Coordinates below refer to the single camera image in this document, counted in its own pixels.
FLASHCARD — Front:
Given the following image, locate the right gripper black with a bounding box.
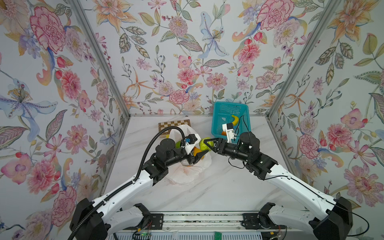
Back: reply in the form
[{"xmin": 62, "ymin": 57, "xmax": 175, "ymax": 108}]
[{"xmin": 205, "ymin": 139, "xmax": 251, "ymax": 166}]

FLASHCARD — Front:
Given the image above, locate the green apple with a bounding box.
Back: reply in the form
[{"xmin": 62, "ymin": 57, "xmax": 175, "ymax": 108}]
[{"xmin": 199, "ymin": 138, "xmax": 215, "ymax": 151}]

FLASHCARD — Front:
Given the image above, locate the white plastic bag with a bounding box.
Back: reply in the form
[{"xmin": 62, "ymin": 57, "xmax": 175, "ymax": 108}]
[{"xmin": 166, "ymin": 125, "xmax": 212, "ymax": 186}]

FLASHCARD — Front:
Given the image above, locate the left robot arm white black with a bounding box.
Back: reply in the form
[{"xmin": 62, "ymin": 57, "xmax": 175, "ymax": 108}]
[{"xmin": 69, "ymin": 134, "xmax": 208, "ymax": 240}]

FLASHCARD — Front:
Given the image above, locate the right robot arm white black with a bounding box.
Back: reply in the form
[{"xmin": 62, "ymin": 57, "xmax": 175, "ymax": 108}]
[{"xmin": 204, "ymin": 132, "xmax": 353, "ymax": 240}]

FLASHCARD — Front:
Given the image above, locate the yellow banana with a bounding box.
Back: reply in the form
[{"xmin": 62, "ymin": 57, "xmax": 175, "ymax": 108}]
[{"xmin": 232, "ymin": 115, "xmax": 239, "ymax": 127}]

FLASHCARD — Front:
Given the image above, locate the teal plastic basket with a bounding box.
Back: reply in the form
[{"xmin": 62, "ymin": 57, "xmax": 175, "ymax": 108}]
[{"xmin": 211, "ymin": 102, "xmax": 251, "ymax": 143}]

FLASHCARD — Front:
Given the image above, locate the wooden chessboard box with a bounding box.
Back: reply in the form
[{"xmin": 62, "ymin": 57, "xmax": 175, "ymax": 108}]
[{"xmin": 158, "ymin": 120, "xmax": 191, "ymax": 138}]

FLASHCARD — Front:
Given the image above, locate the green circuit board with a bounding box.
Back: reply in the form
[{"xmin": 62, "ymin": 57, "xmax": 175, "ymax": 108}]
[{"xmin": 214, "ymin": 232, "xmax": 223, "ymax": 240}]

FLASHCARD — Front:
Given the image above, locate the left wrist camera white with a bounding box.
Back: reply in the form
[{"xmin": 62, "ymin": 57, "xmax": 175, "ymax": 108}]
[{"xmin": 184, "ymin": 134, "xmax": 201, "ymax": 155}]

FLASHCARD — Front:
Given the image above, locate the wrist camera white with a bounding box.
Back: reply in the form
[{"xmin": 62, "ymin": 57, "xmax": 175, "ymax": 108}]
[
  {"xmin": 184, "ymin": 134, "xmax": 201, "ymax": 155},
  {"xmin": 222, "ymin": 123, "xmax": 237, "ymax": 143}
]

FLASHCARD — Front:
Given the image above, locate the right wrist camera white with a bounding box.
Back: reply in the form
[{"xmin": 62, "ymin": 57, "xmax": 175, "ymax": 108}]
[{"xmin": 222, "ymin": 123, "xmax": 237, "ymax": 143}]

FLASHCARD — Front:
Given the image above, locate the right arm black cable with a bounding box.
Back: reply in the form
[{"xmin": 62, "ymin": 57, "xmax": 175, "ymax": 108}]
[{"xmin": 227, "ymin": 115, "xmax": 370, "ymax": 238}]

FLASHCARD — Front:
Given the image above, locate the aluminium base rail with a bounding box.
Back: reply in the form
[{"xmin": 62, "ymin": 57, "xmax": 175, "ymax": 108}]
[{"xmin": 119, "ymin": 210, "xmax": 301, "ymax": 233}]

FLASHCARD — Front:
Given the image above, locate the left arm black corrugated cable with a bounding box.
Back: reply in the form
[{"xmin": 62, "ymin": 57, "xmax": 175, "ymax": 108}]
[{"xmin": 67, "ymin": 125, "xmax": 187, "ymax": 240}]

